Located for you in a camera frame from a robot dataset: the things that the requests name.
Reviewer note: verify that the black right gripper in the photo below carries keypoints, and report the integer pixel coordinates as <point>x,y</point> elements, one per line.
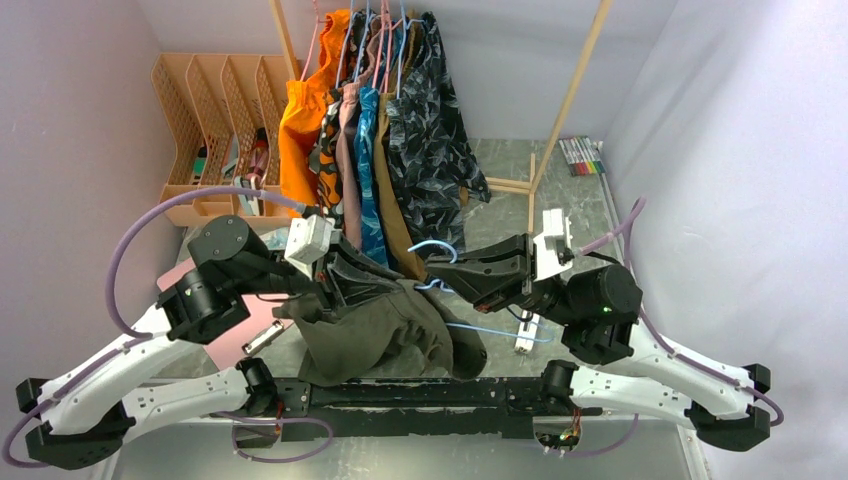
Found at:
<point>481,276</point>

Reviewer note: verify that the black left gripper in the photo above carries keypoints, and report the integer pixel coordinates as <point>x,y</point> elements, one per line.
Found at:
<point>336,286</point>

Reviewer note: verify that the olive green shorts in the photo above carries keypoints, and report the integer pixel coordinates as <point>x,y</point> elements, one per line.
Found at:
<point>344,346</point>

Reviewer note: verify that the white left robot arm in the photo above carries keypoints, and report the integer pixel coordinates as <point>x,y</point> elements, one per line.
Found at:
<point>85,416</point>

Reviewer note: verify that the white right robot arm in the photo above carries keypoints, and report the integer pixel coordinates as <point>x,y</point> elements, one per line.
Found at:
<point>616,359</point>

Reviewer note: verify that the black orange patterned shorts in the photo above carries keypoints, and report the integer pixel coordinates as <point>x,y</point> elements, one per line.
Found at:
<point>330,172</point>

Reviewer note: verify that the pink hanging shorts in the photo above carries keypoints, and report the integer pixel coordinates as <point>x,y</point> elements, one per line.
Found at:
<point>352,214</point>

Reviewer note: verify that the dark leaf-print shorts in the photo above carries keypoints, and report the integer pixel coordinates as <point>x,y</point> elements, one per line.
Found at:
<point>431,162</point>

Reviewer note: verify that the blue patterned shorts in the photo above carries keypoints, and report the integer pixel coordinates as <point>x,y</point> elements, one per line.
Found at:
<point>373,238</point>

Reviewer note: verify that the orange hanging shorts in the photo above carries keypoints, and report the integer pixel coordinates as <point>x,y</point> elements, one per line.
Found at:
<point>301,121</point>

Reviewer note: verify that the brown hanging shorts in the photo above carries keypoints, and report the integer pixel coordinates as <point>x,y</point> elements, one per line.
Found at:
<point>397,237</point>

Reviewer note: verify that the white stapler on table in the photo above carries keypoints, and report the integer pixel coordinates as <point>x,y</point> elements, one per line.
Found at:
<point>526,333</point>

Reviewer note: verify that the set of coloured markers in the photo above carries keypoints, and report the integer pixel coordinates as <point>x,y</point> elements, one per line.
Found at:
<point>583,155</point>

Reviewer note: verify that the peach desk organizer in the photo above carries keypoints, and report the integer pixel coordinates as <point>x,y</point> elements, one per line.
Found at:
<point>219,108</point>

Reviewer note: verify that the wooden clothes rack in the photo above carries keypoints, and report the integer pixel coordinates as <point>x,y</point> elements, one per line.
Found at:
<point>536,169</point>

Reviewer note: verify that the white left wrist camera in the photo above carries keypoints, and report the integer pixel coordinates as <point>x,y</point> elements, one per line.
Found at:
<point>309,239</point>

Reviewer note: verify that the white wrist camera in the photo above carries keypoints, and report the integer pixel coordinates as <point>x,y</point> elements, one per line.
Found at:
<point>553,253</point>
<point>309,239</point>

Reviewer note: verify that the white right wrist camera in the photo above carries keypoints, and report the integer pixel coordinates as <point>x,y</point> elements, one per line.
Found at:
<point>553,253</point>

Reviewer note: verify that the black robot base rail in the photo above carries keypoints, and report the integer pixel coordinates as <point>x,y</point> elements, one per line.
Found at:
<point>394,407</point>

